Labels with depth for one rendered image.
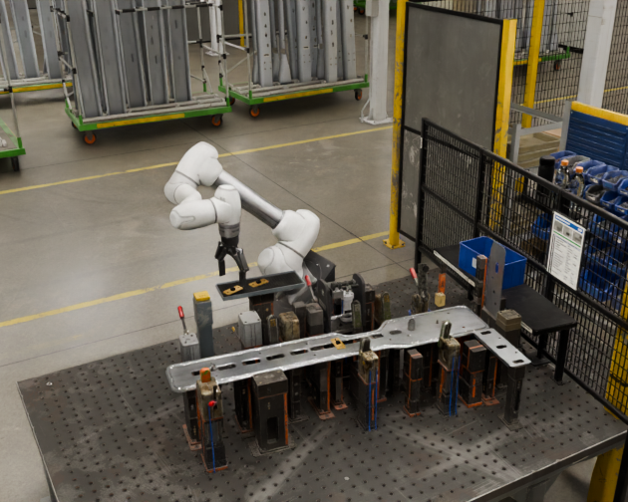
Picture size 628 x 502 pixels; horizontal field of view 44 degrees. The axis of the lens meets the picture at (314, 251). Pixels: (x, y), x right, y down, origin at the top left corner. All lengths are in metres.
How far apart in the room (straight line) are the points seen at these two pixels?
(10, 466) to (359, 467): 2.08
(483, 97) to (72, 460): 3.47
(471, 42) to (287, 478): 3.33
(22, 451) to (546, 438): 2.73
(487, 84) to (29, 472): 3.60
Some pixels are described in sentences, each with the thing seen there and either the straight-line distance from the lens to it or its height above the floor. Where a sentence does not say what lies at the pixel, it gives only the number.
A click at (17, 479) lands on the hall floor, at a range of 4.38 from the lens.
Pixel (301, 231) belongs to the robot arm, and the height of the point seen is 1.21.
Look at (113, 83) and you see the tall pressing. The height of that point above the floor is 0.67.
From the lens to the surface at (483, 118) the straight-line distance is 5.35.
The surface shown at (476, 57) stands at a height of 1.72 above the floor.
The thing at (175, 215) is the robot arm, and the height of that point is 1.57.
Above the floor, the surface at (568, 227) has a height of 1.41.
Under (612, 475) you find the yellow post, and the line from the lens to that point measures 3.72.
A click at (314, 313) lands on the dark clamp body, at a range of 3.31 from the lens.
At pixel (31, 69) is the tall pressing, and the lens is 12.33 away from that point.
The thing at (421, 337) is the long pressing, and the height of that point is 1.00.
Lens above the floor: 2.70
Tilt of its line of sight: 25 degrees down
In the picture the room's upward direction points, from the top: 1 degrees counter-clockwise
